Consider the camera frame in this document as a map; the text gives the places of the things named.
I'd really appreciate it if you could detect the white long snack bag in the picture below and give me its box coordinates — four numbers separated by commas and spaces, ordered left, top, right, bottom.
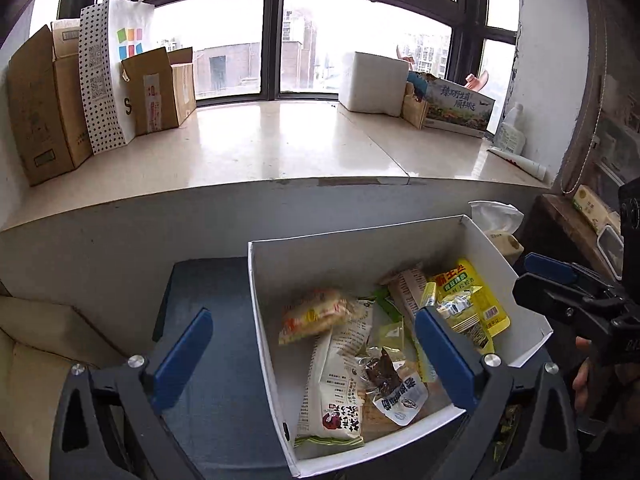
295, 300, 373, 446

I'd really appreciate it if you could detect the white open storage box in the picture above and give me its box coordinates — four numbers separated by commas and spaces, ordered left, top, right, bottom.
248, 216, 551, 478

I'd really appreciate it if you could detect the white rectangular mirror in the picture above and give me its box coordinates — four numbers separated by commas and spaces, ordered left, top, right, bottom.
597, 224, 624, 282

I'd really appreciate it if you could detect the green snack packet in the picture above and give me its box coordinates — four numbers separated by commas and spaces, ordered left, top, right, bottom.
372, 286, 406, 362

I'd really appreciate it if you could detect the person's right hand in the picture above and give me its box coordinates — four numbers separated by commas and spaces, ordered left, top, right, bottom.
572, 336, 639, 432

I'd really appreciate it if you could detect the white foam box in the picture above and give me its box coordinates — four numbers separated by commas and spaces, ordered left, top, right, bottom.
338, 51, 409, 117

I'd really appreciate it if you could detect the clear plastic drawer organizer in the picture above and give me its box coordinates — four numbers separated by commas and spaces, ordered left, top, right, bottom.
589, 112, 639, 211

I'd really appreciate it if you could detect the pink striped snack packet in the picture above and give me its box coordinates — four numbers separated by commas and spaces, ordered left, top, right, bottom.
380, 266, 426, 323

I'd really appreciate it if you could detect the small open cardboard box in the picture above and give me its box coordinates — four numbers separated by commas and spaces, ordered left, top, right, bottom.
122, 47, 196, 136

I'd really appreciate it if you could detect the white tube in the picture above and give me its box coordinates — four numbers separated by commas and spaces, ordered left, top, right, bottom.
488, 146, 547, 182

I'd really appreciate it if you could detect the small brown jerky packet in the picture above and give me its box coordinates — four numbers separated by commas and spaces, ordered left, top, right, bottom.
364, 347, 401, 396

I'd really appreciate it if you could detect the printed landscape carton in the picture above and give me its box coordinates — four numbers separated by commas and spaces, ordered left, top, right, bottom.
407, 70, 495, 138

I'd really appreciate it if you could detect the cream leather sofa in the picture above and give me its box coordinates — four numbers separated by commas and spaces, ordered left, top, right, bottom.
1, 296, 124, 479

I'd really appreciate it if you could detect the cream patterned pouch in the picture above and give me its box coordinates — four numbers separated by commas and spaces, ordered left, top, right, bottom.
572, 184, 620, 234

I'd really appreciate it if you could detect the large brown cardboard box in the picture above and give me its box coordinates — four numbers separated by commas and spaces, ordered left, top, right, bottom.
6, 18, 92, 186

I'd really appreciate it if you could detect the beige tissue pack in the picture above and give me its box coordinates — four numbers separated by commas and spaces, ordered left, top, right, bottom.
469, 200, 524, 266

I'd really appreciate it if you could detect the wooden side shelf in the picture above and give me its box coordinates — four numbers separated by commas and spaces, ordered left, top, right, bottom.
536, 193, 615, 281

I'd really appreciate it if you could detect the small woven basket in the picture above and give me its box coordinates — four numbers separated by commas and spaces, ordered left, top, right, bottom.
401, 81, 428, 130

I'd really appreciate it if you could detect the yellow snack packet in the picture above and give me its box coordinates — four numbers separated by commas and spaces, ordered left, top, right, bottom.
433, 258, 511, 337

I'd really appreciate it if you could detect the yellow-green chip bag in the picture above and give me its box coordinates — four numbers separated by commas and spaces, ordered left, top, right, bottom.
420, 280, 495, 356

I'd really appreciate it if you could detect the round rice cracker snack pack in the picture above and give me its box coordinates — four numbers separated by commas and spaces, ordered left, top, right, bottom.
278, 288, 367, 346

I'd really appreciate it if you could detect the white plastic bottle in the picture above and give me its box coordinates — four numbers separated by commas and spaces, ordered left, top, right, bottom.
494, 102, 526, 155

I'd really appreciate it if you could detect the white dotted paper bag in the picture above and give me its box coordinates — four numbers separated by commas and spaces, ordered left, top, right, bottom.
78, 0, 154, 155

